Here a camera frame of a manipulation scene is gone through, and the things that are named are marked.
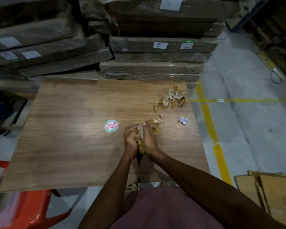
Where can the person's left hand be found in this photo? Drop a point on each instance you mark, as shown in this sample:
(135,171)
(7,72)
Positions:
(130,141)

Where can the person's right hand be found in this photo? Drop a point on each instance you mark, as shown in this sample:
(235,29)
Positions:
(150,143)

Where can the person's left fingers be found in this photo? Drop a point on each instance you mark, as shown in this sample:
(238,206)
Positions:
(130,132)

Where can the person's right fingers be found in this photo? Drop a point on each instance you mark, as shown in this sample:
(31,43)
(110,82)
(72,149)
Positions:
(149,131)

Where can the brown packing tape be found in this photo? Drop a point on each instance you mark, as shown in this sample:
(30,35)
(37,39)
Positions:
(168,98)

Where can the person's right forearm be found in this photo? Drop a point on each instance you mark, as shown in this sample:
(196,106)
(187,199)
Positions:
(205,190)

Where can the person's left forearm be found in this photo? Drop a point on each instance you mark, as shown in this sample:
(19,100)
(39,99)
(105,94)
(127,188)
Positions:
(112,193)

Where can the round green red sticker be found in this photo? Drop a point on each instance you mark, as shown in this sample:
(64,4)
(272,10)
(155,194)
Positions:
(111,126)

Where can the small crumpled white paper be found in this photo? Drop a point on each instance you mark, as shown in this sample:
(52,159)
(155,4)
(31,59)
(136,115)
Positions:
(183,120)

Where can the wood grain laminate board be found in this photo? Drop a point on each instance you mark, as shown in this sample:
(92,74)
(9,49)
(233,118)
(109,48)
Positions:
(81,135)

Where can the person's pink shirt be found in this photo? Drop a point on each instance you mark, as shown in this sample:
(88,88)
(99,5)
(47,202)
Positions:
(166,209)

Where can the stack of wrapped flat packages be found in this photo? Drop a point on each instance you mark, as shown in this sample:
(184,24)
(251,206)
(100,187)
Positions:
(157,45)
(38,50)

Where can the red plastic chair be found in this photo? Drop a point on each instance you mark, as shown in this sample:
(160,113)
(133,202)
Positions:
(35,207)

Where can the flattened brown cardboard pieces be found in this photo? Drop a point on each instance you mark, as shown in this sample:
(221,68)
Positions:
(271,195)

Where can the blue metal rack frame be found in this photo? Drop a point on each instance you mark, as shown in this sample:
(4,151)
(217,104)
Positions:
(253,10)

